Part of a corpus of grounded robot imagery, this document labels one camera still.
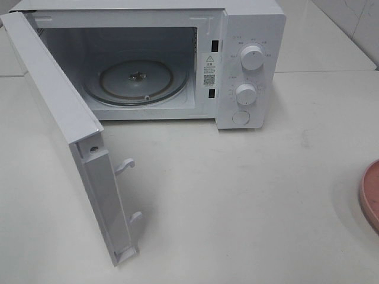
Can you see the white timer knob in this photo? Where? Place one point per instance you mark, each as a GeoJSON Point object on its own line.
{"type": "Point", "coordinates": [246, 94]}

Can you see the white microwave door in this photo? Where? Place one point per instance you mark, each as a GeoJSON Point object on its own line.
{"type": "Point", "coordinates": [78, 132]}

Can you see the pink round plate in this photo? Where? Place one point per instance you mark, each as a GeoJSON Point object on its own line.
{"type": "Point", "coordinates": [368, 194]}

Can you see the white warning label sticker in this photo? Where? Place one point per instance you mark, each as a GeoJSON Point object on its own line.
{"type": "Point", "coordinates": [209, 69]}

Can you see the glass microwave turntable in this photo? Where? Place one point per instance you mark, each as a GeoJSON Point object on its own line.
{"type": "Point", "coordinates": [135, 82]}

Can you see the white microwave oven body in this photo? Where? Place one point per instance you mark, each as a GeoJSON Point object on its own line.
{"type": "Point", "coordinates": [85, 35]}

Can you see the upper white power knob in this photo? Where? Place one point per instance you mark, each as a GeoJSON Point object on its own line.
{"type": "Point", "coordinates": [252, 56]}

